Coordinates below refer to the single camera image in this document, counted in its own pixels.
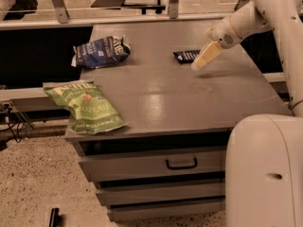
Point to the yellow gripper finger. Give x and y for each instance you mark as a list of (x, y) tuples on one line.
[(210, 33), (207, 55)]

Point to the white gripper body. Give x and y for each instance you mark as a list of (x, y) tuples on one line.
[(222, 33)]

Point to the dark blue rxbar wrapper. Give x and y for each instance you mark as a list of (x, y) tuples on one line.
[(186, 56)]

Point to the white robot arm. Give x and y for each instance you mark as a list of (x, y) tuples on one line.
[(264, 155)]

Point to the blue chip bag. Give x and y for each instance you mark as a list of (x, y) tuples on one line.
[(100, 53)]

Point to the green jalapeno chip bag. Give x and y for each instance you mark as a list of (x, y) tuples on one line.
[(92, 112)]

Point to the top grey drawer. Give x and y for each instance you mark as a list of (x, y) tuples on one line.
[(150, 164)]

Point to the grey drawer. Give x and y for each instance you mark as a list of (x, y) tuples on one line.
[(159, 192), (150, 164), (166, 210)]

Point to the grey drawer cabinet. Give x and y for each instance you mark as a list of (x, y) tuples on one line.
[(166, 105)]

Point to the middle grey drawer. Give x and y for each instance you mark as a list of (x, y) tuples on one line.
[(159, 192)]

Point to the bottom grey drawer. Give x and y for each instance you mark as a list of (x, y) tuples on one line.
[(166, 210)]

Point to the dark object top left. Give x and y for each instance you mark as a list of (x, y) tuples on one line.
[(16, 9)]

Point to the small black floor object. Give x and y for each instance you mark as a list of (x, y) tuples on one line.
[(55, 219)]

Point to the metal railing post middle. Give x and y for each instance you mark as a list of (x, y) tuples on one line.
[(173, 9)]

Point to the black drawer handle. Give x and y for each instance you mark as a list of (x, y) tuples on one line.
[(182, 165)]

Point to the metal railing post left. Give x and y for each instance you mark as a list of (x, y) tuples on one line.
[(61, 11)]

